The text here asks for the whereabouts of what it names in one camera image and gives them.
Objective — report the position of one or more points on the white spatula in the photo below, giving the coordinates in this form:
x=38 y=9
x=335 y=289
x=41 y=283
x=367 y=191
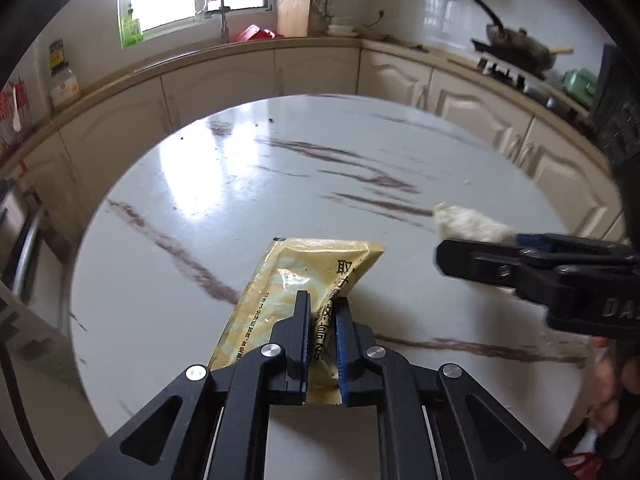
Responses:
x=18 y=107

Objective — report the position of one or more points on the black rice cooker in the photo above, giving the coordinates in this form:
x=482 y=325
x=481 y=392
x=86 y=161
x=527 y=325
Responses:
x=20 y=240

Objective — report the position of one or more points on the white tissue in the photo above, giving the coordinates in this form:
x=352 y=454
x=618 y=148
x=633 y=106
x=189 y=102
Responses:
x=470 y=225

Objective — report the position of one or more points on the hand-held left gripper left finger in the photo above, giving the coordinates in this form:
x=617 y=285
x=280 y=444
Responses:
x=300 y=345

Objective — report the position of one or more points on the yellow printed sachet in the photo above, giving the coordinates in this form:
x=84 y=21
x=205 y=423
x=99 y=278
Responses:
x=300 y=265

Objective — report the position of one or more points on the large glass jar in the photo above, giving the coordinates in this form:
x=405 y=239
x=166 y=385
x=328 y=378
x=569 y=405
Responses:
x=65 y=91

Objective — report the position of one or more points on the wooden cutting board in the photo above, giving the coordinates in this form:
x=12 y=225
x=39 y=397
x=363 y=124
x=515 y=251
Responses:
x=294 y=16

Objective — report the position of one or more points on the red dish rack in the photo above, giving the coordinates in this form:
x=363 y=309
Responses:
x=9 y=115

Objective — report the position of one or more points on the round white marble table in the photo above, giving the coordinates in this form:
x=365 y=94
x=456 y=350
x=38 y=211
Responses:
x=250 y=185

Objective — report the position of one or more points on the black gas stove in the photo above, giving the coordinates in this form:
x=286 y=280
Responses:
x=502 y=74

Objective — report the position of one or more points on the person's right hand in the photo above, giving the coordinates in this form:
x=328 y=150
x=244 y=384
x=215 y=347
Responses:
x=607 y=385

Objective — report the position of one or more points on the steel faucet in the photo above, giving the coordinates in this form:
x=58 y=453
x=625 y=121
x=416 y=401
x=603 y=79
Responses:
x=223 y=20

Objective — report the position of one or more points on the steel wok with lid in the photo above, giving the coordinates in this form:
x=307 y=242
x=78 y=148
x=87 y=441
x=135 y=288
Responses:
x=525 y=47

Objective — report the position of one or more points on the dark bottle with yellow label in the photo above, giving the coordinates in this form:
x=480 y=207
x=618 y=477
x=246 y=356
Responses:
x=57 y=55

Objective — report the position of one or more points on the green dish soap bottle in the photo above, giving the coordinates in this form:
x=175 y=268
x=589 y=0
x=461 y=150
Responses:
x=130 y=30

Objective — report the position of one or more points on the green electric pot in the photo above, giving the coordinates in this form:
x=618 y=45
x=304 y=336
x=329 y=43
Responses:
x=580 y=87

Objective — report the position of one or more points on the white storage trolley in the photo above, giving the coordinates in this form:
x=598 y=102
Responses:
x=35 y=345

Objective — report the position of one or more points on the red plastic object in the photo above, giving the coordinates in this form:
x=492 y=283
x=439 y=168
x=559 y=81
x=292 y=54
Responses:
x=577 y=466

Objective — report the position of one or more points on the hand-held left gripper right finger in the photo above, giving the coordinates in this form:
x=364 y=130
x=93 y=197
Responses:
x=342 y=355

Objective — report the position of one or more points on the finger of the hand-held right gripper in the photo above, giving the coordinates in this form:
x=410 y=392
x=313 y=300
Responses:
x=480 y=262
x=537 y=241

